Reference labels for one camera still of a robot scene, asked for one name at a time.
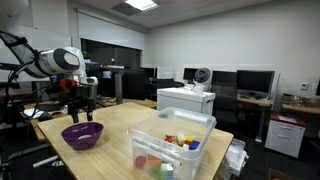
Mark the white cardboard file box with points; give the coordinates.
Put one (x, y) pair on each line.
(185, 99)

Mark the black computer monitor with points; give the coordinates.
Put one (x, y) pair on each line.
(253, 81)

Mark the red toy block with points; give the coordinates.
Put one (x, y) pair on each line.
(140, 161)

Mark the purple plastic bowl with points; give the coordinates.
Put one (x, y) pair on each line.
(82, 136)

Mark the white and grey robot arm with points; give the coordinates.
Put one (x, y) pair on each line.
(40, 64)

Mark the yellow toy block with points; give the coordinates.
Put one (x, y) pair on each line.
(189, 139)

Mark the white drawer cabinet red top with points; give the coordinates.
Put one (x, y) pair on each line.
(285, 134)

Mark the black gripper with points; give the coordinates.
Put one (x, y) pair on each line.
(81, 96)

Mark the orange toy block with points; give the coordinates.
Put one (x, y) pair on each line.
(153, 161)

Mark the blue toy block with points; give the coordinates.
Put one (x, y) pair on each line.
(194, 145)

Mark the clear plastic storage container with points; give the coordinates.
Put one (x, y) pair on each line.
(163, 136)

